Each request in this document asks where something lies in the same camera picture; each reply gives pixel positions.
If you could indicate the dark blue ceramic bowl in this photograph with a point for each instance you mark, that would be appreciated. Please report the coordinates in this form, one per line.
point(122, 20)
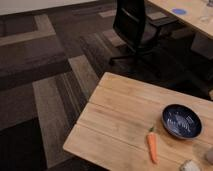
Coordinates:
point(181, 121)

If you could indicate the black office chair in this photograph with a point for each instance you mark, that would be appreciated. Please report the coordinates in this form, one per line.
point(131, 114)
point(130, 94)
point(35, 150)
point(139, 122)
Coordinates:
point(137, 30)

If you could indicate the orange carrot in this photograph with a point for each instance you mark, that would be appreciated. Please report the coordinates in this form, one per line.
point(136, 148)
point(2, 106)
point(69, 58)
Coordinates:
point(152, 144)

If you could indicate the blue round disc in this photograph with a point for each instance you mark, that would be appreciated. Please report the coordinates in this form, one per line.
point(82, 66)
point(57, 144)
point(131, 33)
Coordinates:
point(179, 11)

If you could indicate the white crumpled object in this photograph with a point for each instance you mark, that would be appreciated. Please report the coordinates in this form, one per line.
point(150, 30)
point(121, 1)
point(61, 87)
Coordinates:
point(189, 165)

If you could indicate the clear drinking glass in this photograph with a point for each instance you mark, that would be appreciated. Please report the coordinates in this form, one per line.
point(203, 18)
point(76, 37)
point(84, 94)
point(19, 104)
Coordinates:
point(206, 14)

